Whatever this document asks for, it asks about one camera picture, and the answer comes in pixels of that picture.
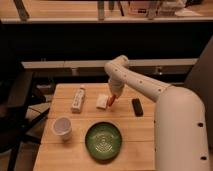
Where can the green plate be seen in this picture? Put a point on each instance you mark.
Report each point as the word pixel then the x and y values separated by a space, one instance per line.
pixel 103 141

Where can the grey chair back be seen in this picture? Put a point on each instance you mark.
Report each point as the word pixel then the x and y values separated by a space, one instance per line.
pixel 200 80

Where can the white paper cup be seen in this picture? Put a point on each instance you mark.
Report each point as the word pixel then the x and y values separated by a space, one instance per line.
pixel 62 128

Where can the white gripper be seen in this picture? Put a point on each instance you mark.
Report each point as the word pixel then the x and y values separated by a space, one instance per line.
pixel 116 89

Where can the black office chair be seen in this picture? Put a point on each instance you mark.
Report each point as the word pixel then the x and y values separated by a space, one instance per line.
pixel 17 93

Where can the black remote control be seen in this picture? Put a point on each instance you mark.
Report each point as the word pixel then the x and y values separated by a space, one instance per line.
pixel 137 107

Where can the wooden table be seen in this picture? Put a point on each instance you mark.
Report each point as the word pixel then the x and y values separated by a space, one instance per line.
pixel 137 151

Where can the white sponge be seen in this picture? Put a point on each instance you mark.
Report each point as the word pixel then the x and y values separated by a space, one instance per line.
pixel 102 101

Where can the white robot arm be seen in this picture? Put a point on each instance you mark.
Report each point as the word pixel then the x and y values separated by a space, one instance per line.
pixel 180 133

